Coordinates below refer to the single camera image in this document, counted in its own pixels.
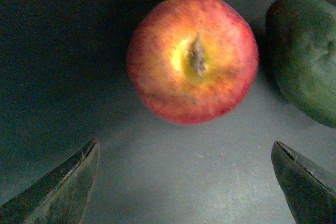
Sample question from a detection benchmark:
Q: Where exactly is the dark green avocado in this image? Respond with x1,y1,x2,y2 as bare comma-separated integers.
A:
266,0,335,127

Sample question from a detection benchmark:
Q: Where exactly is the red yellow apple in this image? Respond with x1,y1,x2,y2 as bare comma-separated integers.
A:
126,0,259,125

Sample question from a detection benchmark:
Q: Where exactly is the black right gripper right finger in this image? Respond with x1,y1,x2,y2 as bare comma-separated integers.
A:
271,141,335,223

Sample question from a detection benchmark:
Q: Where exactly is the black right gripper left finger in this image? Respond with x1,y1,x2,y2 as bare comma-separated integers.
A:
1,138,100,223

